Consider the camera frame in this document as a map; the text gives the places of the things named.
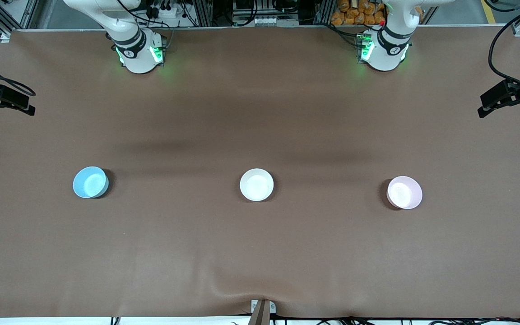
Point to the white power strip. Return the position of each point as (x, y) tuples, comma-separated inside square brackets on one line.
[(273, 20)]

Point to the pink bowl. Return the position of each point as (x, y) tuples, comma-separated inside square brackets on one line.
[(403, 193)]

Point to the heap of orange packaged items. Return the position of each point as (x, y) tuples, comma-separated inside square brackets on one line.
[(350, 13)]

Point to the white bowl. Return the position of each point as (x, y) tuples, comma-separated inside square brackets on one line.
[(256, 185)]

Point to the brown table cloth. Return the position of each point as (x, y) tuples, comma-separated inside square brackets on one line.
[(260, 113)]

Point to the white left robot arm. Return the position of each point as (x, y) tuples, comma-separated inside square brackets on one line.
[(384, 56)]

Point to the blue bowl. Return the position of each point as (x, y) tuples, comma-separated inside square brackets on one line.
[(89, 183)]

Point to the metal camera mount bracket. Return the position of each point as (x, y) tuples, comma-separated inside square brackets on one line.
[(260, 313)]

